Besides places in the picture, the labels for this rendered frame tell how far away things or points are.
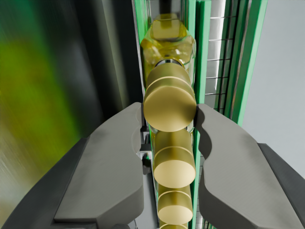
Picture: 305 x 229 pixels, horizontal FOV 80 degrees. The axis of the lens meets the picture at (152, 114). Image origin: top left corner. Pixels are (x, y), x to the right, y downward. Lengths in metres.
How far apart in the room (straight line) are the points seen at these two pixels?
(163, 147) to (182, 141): 0.02
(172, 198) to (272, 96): 0.52
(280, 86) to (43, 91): 0.59
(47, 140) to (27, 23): 0.11
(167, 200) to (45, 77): 0.17
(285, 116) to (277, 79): 0.14
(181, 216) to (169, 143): 0.08
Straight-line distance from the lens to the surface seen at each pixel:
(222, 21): 0.40
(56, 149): 0.22
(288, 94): 0.67
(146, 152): 0.40
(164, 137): 0.16
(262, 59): 0.59
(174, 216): 0.20
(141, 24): 0.30
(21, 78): 0.19
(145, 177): 0.60
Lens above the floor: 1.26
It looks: 58 degrees down
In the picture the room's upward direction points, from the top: 174 degrees counter-clockwise
